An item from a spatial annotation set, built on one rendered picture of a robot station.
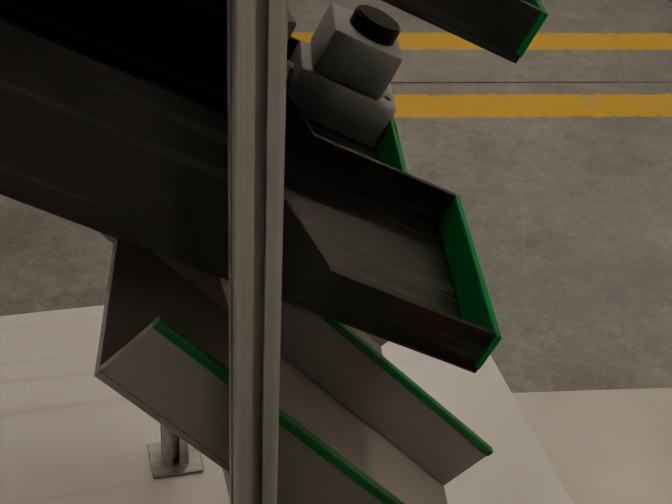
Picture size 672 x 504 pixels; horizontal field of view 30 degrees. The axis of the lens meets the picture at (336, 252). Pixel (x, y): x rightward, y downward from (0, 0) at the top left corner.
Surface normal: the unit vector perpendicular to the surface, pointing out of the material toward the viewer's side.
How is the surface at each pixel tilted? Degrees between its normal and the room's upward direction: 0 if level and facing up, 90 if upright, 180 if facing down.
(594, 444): 0
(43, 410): 0
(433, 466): 90
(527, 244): 0
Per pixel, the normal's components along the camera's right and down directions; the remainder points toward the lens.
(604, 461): 0.04, -0.84
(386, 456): 0.74, -0.59
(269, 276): 0.24, 0.54
